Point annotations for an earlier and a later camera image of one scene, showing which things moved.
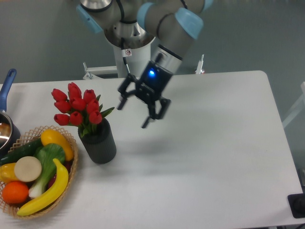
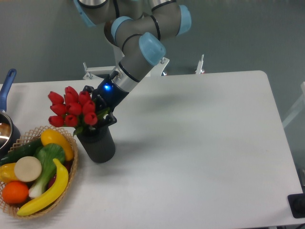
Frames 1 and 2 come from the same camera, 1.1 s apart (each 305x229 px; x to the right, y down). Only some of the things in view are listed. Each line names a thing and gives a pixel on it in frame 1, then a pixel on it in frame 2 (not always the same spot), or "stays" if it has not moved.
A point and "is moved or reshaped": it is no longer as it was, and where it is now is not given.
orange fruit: (15, 192) stays
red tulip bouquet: (84, 110) is moved or reshaped
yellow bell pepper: (7, 173) stays
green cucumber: (27, 149) stays
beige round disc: (28, 169) stays
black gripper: (153, 82) to (107, 95)
